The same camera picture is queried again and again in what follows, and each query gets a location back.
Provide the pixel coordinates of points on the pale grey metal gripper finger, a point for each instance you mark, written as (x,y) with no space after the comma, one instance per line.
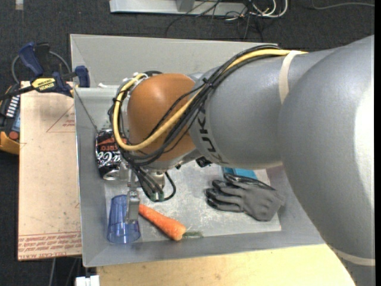
(134,204)

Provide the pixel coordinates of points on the clear blue plastic cup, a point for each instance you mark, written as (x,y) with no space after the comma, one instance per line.
(119,222)

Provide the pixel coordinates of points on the orange toy carrot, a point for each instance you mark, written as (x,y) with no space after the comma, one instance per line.
(162,222)

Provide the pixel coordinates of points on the grey metal bin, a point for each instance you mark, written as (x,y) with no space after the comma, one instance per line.
(190,198)

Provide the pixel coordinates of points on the crushed black soda can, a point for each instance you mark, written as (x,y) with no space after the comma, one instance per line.
(105,156)

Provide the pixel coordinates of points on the blue sponge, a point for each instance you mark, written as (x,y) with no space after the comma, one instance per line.
(239,171)

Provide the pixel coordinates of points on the brown cardboard board red print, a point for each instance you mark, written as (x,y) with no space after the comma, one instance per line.
(47,174)

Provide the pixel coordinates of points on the grey work glove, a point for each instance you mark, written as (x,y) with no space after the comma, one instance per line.
(253,200)

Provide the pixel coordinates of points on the black cylinder on white bracket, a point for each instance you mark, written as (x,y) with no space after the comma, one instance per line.
(204,161)

